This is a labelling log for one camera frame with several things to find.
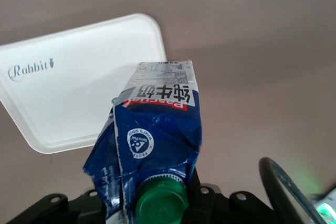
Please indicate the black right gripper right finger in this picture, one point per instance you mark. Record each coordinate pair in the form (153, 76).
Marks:
(223, 211)

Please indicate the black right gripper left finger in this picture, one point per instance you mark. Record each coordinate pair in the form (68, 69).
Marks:
(65, 212)

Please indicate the blue milk carton green cap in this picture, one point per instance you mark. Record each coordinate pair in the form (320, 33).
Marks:
(157, 129)

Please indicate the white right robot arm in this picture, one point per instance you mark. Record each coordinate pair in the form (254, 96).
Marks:
(326, 208)

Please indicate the cream rectangular plastic tray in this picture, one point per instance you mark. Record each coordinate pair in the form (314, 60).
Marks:
(65, 103)

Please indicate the brown table mat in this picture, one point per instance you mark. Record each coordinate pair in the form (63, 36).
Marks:
(249, 51)

